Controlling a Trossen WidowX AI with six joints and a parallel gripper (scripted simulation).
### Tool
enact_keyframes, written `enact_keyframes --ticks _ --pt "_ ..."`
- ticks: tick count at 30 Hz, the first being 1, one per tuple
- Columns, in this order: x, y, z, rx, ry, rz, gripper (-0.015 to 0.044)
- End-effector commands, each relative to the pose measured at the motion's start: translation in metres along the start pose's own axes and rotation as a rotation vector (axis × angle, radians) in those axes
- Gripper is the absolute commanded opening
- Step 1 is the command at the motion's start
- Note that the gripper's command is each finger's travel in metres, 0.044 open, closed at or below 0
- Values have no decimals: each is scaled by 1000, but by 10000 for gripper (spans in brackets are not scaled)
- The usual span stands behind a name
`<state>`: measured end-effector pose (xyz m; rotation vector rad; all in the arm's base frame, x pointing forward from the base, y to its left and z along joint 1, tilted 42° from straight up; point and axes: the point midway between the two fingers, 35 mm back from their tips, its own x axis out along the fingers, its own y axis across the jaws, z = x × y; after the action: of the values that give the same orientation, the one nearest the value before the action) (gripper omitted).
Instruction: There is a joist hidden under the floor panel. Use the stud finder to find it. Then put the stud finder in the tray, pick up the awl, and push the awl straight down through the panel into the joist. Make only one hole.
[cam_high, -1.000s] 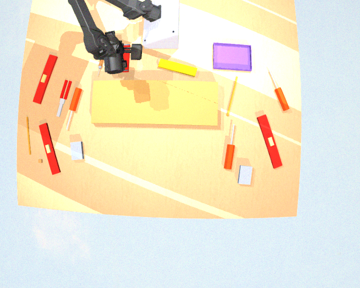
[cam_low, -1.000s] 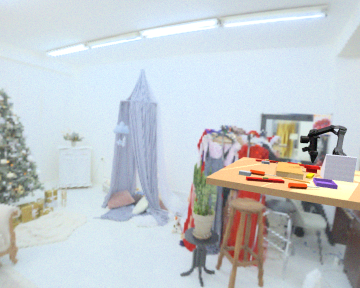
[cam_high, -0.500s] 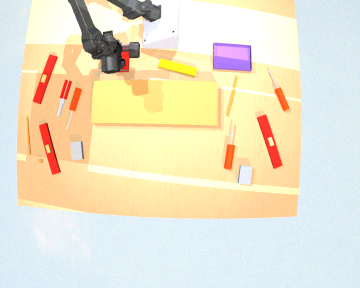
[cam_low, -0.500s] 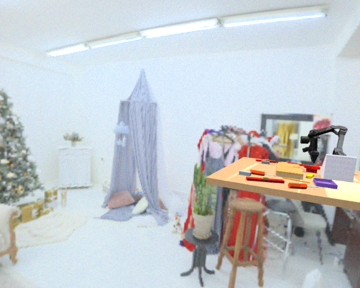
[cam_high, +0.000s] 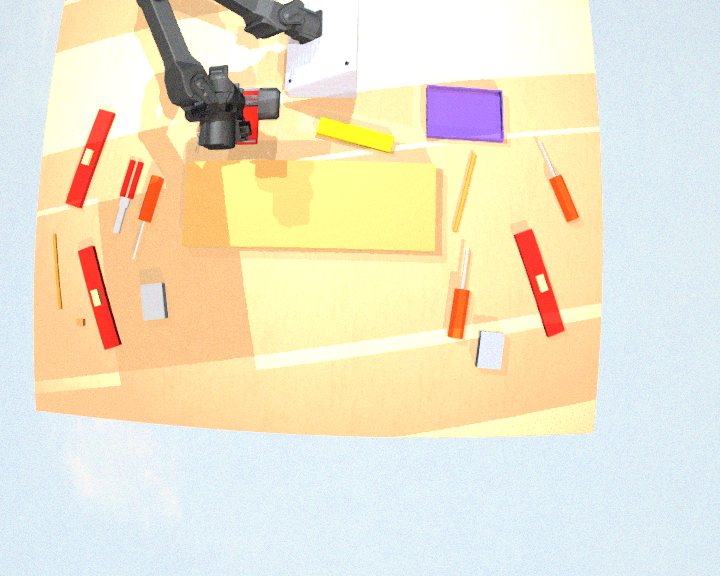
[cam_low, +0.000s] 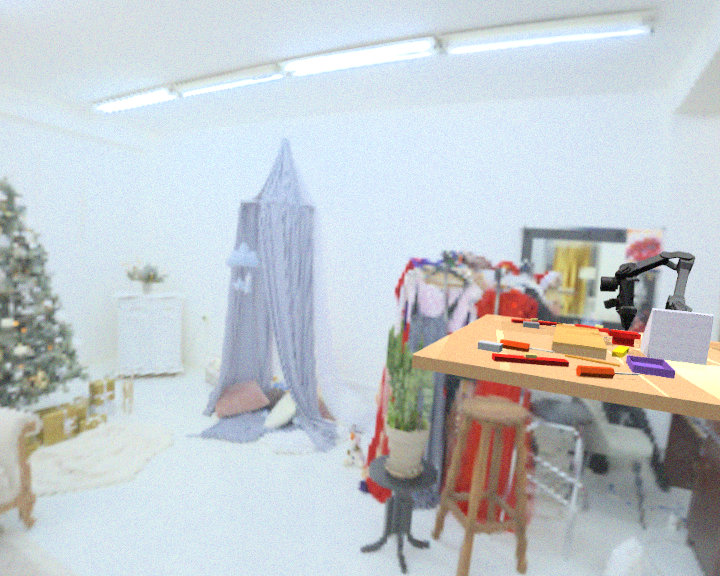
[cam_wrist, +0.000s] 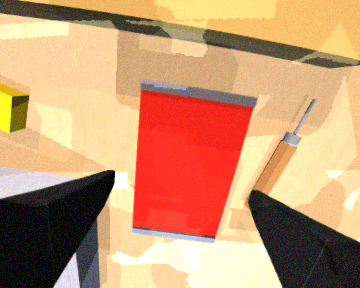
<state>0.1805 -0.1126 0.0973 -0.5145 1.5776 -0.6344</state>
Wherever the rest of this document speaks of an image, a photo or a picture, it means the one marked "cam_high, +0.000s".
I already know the yellow flat bar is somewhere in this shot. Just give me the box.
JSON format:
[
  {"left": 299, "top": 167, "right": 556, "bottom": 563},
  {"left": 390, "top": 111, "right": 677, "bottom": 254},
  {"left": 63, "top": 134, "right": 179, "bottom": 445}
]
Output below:
[{"left": 317, "top": 117, "right": 395, "bottom": 154}]

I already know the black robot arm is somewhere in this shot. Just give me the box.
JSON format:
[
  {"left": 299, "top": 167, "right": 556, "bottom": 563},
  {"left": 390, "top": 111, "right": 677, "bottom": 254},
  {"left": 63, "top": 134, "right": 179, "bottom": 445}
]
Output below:
[{"left": 136, "top": 0, "right": 323, "bottom": 150}]

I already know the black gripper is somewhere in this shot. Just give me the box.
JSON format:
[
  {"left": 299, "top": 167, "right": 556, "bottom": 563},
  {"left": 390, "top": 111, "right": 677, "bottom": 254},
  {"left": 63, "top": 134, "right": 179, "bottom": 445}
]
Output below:
[{"left": 185, "top": 82, "right": 281, "bottom": 123}]

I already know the orange-handled awl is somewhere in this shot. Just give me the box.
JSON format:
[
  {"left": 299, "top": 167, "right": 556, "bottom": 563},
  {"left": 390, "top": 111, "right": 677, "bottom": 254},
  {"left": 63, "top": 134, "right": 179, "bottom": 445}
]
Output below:
[
  {"left": 132, "top": 175, "right": 164, "bottom": 259},
  {"left": 448, "top": 248, "right": 469, "bottom": 339},
  {"left": 538, "top": 141, "right": 579, "bottom": 222}
]

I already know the purple rectangular tray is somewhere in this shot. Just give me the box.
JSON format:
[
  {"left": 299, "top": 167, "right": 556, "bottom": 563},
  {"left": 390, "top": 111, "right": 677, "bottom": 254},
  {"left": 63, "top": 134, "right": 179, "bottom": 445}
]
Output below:
[{"left": 426, "top": 85, "right": 504, "bottom": 143}]

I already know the pale yellow panel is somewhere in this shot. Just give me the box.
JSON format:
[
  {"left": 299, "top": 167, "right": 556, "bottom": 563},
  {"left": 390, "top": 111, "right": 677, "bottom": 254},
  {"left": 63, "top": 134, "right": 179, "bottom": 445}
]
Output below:
[{"left": 182, "top": 160, "right": 436, "bottom": 252}]

